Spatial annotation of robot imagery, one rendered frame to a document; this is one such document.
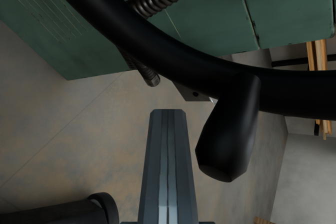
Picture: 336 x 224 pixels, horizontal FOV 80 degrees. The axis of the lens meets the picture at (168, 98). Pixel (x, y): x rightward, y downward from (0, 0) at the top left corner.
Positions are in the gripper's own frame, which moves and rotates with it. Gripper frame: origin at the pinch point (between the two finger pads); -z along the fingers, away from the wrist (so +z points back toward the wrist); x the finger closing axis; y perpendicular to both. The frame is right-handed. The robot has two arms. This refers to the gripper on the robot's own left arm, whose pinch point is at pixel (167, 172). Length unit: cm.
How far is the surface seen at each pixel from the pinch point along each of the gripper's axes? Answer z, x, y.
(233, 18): -25.0, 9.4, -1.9
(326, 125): -173, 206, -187
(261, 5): -23.0, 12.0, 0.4
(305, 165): -167, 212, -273
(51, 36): -50, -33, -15
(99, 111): -59, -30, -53
